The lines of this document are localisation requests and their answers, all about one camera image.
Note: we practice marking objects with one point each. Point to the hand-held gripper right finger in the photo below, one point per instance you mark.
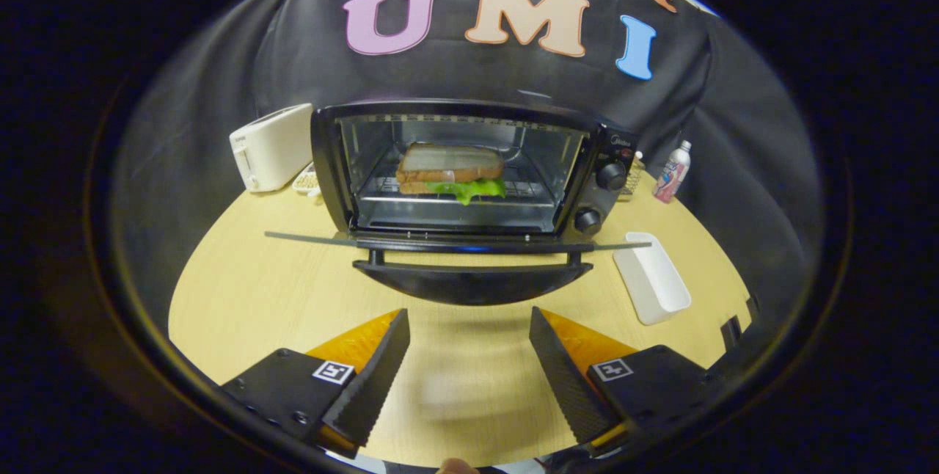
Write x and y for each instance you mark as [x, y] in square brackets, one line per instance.
[563, 378]

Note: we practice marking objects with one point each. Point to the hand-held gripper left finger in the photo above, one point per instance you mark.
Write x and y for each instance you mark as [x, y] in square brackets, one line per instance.
[374, 378]

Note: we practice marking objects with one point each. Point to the black toaster oven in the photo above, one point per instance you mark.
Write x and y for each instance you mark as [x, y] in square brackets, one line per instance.
[469, 283]

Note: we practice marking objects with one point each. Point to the lettuce sandwich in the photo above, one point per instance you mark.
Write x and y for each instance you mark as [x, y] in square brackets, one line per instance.
[447, 162]

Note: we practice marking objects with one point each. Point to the white pop-up toaster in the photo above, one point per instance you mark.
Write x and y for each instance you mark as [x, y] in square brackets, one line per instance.
[271, 147]

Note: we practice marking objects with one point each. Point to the white rectangular tray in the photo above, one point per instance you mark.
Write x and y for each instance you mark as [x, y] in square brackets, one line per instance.
[651, 276]

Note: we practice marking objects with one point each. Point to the clear plastic container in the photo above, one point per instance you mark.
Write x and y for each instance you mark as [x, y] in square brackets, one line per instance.
[632, 177]

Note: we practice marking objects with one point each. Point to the pink white spray bottle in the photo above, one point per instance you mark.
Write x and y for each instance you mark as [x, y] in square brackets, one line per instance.
[671, 173]

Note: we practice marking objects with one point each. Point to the black backdrop cloth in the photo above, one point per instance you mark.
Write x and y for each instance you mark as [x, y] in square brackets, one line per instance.
[469, 78]

